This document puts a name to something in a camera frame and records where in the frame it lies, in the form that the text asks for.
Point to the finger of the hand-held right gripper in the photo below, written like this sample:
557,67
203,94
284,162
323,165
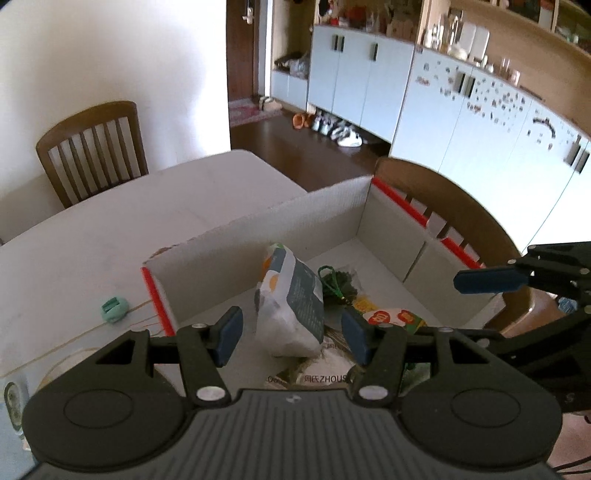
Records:
485,280

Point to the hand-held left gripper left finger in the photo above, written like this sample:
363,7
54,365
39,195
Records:
228,334

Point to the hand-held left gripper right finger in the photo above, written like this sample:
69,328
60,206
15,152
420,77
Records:
355,337

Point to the yellow small box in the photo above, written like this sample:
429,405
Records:
364,305

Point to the red yellow snack packet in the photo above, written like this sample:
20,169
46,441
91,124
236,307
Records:
392,317

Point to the white wet wipes packet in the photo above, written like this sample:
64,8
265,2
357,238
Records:
291,314

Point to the cardboard box with red tape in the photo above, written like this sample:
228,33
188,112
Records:
231,258

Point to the teal pencil sharpener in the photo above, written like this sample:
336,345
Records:
114,310

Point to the crumpled dark green packets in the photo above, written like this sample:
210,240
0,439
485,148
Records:
318,371

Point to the wooden slat-back chair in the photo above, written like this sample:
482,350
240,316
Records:
461,207
87,120

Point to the row of light sneakers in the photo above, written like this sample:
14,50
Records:
339,131

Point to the orange slippers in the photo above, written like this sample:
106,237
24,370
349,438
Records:
302,121

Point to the patterned door rug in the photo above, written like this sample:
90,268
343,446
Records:
251,113

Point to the grey-green oval device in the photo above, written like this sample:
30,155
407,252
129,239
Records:
13,406

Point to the beige slippers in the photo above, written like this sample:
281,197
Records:
270,102

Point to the white canister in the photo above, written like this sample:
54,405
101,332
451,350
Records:
473,41

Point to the dark wooden door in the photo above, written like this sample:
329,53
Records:
238,69

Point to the grey bag in cabinet niche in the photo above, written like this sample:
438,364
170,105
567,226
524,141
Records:
293,64

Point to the white wall cabinet unit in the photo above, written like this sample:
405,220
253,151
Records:
438,106

